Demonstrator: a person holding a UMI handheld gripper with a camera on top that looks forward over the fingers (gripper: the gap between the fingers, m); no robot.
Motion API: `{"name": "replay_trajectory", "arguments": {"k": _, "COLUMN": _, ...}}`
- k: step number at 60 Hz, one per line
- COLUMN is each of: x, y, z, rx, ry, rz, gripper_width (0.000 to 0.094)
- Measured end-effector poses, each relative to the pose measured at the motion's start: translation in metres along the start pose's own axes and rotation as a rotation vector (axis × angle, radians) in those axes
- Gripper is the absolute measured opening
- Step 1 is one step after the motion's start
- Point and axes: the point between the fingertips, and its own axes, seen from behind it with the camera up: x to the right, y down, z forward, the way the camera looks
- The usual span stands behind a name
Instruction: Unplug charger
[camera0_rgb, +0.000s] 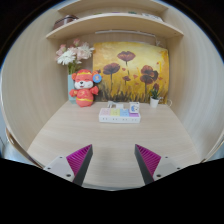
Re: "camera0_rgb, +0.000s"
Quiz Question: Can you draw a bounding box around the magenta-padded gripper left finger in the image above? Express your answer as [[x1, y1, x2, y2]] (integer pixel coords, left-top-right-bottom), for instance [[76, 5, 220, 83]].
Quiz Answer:
[[43, 143, 94, 187]]

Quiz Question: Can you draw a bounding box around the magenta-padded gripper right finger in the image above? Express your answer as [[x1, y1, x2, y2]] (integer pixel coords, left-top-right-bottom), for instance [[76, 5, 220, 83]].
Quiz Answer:
[[134, 143, 183, 186]]

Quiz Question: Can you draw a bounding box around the small plant in white pot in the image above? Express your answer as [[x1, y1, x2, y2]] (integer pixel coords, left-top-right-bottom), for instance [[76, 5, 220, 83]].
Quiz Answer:
[[148, 87, 162, 108]]

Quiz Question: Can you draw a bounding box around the white pastel-coloured power strip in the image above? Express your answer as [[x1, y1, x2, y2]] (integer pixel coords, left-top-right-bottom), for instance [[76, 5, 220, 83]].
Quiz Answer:
[[98, 107, 142, 124]]

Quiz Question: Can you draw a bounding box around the pale blue flower vase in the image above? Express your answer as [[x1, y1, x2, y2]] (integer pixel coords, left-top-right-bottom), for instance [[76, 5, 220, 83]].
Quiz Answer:
[[67, 73, 78, 103]]

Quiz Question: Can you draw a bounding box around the yellow poppy flower painting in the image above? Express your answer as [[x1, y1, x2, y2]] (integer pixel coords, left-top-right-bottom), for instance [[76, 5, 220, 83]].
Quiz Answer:
[[92, 41, 170, 104]]

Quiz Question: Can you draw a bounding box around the pink and white flower bouquet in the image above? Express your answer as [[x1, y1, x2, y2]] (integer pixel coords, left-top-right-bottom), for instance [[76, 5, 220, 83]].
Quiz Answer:
[[54, 38, 96, 75]]

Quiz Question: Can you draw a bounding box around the white light bar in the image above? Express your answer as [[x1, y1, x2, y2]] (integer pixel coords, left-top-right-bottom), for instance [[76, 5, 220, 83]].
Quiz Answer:
[[94, 29, 158, 38]]

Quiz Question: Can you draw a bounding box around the thin white cable loop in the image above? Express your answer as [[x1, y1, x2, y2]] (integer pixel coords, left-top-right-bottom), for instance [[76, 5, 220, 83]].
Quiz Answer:
[[159, 98, 174, 108]]

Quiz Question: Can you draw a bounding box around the white power plug with cable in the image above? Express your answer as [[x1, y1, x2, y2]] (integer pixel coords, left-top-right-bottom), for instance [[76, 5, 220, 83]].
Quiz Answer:
[[107, 100, 125, 110]]

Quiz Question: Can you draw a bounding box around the light wooden wall shelf unit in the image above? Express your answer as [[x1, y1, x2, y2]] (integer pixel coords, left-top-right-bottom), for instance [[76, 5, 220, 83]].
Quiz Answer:
[[45, 0, 184, 41]]

